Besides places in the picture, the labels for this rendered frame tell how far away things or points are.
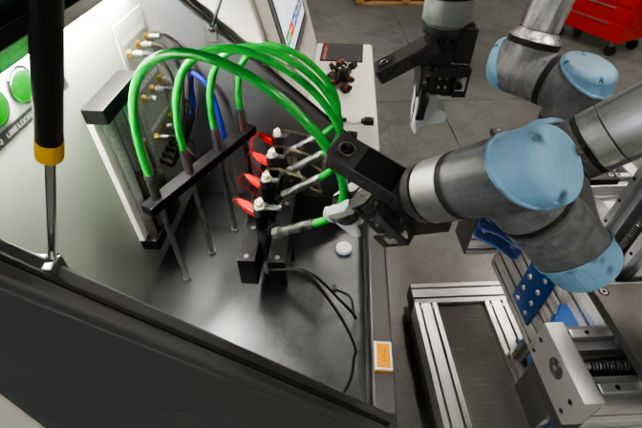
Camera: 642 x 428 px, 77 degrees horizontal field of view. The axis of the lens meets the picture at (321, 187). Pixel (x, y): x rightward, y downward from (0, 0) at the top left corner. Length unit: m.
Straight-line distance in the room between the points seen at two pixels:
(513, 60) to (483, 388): 1.08
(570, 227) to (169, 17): 0.84
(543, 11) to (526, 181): 0.72
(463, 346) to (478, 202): 1.30
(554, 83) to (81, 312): 0.94
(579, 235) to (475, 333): 1.30
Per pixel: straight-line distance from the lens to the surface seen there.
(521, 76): 1.05
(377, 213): 0.51
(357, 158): 0.50
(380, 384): 0.75
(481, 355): 1.69
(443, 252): 2.20
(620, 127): 0.53
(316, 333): 0.92
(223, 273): 1.03
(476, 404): 1.61
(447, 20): 0.69
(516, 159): 0.38
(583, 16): 4.87
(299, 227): 0.68
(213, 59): 0.56
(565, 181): 0.39
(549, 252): 0.45
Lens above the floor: 1.64
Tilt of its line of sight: 42 degrees down
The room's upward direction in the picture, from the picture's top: straight up
